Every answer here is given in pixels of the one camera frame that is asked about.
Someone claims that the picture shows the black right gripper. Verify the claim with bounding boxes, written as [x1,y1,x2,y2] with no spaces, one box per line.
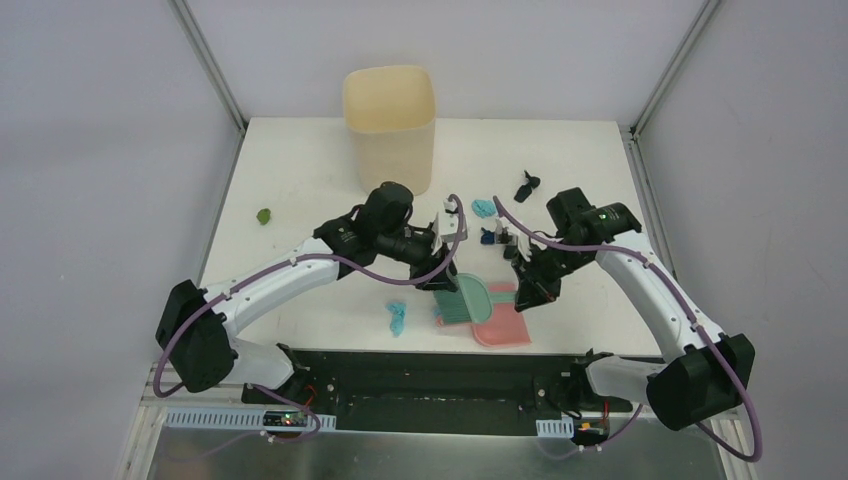
[511,237,591,311]

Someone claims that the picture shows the mint green hand brush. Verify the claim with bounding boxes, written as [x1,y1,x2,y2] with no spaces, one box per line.
[433,273,516,325]

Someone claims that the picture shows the pink plastic dustpan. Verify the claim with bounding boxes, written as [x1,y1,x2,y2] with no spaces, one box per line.
[455,282,532,349]

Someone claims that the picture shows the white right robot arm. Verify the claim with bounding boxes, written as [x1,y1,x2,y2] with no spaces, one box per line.
[498,188,755,431]

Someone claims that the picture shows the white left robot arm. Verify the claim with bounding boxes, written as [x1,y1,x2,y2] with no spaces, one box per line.
[153,181,467,405]

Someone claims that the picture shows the black flat paper scrap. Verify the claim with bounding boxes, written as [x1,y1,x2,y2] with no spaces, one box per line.
[503,245,519,261]

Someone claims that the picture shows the light blue long paper scrap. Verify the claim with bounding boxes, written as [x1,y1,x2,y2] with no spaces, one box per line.
[386,302,407,338]

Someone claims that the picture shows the dark blue paper scrap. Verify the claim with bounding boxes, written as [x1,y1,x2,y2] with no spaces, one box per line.
[480,228,497,245]

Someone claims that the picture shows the light blue paper scrap upper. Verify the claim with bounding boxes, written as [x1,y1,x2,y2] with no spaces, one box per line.
[472,199,497,218]

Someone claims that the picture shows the black twisted paper scrap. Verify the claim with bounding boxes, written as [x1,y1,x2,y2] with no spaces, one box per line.
[513,170,541,203]

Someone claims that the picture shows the right controller circuit board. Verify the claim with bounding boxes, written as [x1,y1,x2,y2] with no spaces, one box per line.
[572,423,609,447]

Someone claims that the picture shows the controller circuit board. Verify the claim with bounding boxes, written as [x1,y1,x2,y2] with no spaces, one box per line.
[262,411,310,429]
[572,423,609,447]

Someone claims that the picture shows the beige plastic waste bin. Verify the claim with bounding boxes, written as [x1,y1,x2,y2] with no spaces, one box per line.
[342,65,436,195]

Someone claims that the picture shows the green paper scrap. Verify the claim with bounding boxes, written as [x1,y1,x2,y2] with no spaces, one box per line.
[256,208,272,226]

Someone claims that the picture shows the left controller circuit board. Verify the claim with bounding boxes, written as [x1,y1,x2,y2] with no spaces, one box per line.
[262,411,310,429]

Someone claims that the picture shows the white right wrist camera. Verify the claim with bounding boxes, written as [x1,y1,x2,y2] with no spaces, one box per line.
[495,226,534,262]

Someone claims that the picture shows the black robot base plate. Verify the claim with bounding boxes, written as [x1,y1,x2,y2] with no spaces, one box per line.
[240,346,630,436]

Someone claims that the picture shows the aluminium frame rail right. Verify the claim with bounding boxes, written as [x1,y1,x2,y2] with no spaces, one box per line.
[629,0,724,141]

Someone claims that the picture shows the aluminium frame rail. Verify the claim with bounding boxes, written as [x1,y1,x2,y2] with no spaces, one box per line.
[167,0,249,137]
[629,0,724,141]

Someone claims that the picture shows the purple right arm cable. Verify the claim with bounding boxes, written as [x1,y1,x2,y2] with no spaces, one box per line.
[492,194,764,464]

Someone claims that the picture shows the aluminium frame rail left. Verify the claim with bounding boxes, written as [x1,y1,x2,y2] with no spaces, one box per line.
[167,0,249,137]

